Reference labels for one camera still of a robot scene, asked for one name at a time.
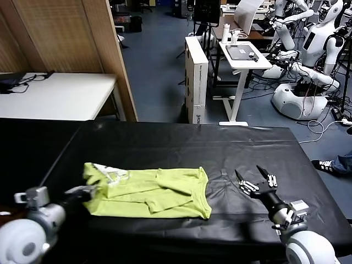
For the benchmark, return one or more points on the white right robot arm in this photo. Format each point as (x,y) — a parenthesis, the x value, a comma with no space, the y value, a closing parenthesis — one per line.
(305,244)

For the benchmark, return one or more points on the small white cup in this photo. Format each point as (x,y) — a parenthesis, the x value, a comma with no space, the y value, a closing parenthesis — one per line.
(234,37)

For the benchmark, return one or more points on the white power strip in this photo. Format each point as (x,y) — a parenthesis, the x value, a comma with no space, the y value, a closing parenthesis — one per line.
(343,119)

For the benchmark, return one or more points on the light wooden table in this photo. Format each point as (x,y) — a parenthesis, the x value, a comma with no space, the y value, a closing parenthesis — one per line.
(68,35)

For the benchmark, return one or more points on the narrow black table cover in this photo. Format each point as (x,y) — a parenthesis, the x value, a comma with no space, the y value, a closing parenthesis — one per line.
(27,154)

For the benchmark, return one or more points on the tall white cardboard box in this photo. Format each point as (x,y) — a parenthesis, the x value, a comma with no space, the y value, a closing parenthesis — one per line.
(195,79)

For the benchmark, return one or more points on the black white sneaker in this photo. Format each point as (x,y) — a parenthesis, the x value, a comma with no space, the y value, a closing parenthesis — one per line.
(322,165)

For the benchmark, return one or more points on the blue jeans leg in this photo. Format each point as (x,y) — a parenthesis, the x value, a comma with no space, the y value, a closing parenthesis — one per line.
(343,163)

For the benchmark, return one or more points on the white humanoid robot wheeled base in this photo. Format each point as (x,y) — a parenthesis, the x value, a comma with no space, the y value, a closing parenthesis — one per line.
(299,101)

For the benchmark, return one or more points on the white standing desk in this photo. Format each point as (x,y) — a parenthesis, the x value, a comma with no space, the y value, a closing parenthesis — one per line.
(242,63)

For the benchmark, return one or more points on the small black adapter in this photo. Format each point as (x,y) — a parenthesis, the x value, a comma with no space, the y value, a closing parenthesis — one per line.
(253,56)

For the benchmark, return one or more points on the black tripod stand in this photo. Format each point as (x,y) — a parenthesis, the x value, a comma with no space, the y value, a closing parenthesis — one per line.
(345,77)

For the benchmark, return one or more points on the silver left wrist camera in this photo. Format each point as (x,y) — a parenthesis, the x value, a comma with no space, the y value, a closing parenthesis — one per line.
(35,196)

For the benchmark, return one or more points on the white leaning board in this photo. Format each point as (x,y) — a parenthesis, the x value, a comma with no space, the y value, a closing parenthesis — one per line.
(246,15)

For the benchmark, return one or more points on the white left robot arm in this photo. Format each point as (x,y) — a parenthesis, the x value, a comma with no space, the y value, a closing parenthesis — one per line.
(27,236)

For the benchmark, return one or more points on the grey closed laptop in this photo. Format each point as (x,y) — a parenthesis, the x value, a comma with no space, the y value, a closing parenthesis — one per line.
(239,52)

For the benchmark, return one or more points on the black monitor on stand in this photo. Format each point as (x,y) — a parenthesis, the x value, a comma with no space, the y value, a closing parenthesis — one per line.
(206,11)

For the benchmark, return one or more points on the black rolling case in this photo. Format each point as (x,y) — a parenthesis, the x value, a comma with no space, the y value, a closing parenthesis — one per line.
(135,23)

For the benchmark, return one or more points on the white humanoid robot raised arm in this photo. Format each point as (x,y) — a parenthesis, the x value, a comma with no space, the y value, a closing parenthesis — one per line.
(286,33)

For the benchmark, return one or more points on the white rectangular table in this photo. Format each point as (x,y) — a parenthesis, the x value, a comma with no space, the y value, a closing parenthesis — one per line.
(55,96)

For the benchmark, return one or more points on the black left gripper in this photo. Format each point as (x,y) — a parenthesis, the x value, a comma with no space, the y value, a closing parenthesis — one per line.
(77,198)

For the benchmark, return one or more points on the black flat device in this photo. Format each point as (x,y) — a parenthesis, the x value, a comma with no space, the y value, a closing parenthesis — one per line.
(8,85)

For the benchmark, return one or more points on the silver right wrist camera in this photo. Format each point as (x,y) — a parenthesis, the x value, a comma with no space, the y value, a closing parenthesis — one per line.
(299,209)

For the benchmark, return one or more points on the yellow-green t-shirt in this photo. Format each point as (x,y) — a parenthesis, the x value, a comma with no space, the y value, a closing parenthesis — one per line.
(170,189)

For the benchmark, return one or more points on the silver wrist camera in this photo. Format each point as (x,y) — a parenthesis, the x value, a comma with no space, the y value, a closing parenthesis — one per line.
(299,209)
(35,196)

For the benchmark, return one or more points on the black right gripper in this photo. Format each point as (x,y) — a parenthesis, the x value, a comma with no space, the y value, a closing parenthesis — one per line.
(268,195)

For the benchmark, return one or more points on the white bottle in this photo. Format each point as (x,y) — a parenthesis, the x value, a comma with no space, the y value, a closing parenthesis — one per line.
(225,33)

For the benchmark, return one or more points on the large black table cover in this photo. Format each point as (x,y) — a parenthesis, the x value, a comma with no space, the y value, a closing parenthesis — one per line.
(165,143)

